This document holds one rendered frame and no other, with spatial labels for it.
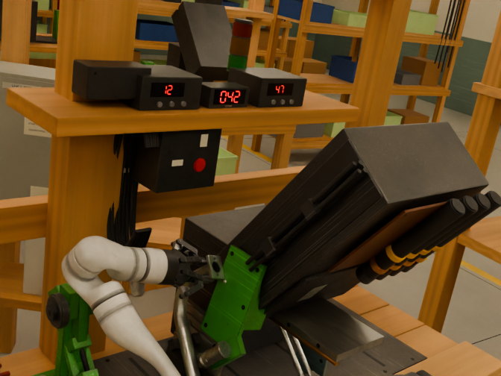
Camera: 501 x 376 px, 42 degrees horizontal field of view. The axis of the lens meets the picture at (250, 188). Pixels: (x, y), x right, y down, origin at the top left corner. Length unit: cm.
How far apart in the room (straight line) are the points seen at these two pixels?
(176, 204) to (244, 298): 46
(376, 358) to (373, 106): 77
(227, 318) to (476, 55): 1074
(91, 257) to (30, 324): 232
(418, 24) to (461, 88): 461
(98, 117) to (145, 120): 11
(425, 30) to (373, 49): 563
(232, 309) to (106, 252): 35
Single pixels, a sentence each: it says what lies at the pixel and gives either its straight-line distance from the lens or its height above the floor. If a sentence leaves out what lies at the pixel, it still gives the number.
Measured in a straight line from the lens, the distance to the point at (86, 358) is 152.
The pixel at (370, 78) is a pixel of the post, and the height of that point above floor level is 159.
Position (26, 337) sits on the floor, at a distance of 347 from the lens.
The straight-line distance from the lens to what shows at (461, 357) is 206.
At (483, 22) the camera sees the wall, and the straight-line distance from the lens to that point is 1199.
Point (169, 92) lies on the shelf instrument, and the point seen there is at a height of 158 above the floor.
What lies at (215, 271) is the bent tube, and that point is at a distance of 148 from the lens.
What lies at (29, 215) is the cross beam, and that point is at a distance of 161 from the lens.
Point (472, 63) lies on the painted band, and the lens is 1203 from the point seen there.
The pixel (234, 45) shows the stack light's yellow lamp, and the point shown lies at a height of 167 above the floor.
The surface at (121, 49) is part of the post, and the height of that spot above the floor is 165.
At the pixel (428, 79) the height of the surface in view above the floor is 92.
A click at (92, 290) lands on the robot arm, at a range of 128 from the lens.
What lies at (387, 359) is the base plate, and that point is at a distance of 194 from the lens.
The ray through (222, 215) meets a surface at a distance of 174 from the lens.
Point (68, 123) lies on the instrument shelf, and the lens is 133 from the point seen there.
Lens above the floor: 187
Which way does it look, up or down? 19 degrees down
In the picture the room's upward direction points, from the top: 9 degrees clockwise
